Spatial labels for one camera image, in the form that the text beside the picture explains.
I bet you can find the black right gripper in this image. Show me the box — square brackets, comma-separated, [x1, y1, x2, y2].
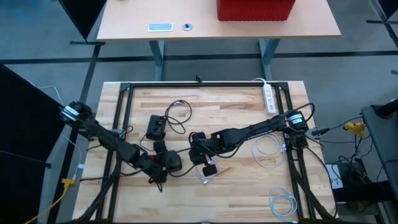
[190, 131, 219, 177]

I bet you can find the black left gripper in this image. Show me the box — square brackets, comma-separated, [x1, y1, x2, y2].
[138, 140, 169, 184]

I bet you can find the white USB cable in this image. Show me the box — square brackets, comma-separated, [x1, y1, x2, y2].
[194, 157, 220, 185]
[268, 185, 299, 222]
[249, 131, 287, 169]

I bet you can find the black desktop charging hub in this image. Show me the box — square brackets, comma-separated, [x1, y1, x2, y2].
[145, 114, 168, 141]

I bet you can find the black USB cable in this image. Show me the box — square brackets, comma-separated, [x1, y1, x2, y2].
[164, 99, 193, 135]

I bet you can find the white power strip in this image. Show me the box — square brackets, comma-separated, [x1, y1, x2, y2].
[252, 77, 277, 115]

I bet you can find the grey desk leg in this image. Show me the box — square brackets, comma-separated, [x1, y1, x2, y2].
[257, 38, 281, 81]
[148, 39, 165, 82]

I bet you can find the white power adapter box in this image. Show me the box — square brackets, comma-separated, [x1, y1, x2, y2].
[325, 163, 345, 190]

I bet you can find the silver phone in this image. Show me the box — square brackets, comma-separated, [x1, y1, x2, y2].
[147, 22, 174, 33]

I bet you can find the black partition panel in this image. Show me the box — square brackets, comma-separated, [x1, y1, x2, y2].
[57, 0, 108, 46]
[0, 63, 73, 224]
[366, 0, 398, 25]

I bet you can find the beige wooden desk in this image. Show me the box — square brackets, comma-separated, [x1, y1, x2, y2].
[96, 0, 342, 43]

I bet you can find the yellow clamp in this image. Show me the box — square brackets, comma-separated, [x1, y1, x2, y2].
[343, 121, 367, 138]

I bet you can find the red plastic bin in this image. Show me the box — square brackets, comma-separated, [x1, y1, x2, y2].
[216, 0, 296, 22]

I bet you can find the black floor stand base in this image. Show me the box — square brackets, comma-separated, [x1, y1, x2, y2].
[333, 180, 398, 205]

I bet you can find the grey side cart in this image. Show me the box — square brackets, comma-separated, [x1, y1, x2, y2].
[361, 105, 398, 224]

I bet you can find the black tube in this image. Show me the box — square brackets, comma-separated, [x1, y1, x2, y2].
[374, 98, 398, 118]

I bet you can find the black hub power cord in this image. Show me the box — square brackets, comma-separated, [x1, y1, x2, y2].
[138, 133, 158, 153]

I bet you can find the black left arm cable bundle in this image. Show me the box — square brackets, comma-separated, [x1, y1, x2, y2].
[73, 146, 124, 224]

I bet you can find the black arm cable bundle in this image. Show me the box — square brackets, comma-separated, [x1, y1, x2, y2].
[73, 146, 124, 224]
[287, 146, 338, 222]

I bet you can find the black tower power cord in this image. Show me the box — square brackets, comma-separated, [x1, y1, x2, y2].
[79, 167, 150, 182]

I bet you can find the black aluminium table frame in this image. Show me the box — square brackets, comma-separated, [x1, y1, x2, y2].
[95, 81, 318, 224]

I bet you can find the white floor cable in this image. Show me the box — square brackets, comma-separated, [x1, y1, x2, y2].
[27, 81, 85, 181]

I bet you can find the yellow cable with plug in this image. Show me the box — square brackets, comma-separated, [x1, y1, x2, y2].
[23, 177, 77, 224]

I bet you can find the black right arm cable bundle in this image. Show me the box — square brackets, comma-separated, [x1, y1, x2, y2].
[287, 146, 338, 222]

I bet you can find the black cable with plug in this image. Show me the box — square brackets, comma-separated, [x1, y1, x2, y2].
[310, 115, 364, 137]

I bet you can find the black floor cable bundle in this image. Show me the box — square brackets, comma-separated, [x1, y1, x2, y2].
[337, 146, 386, 187]

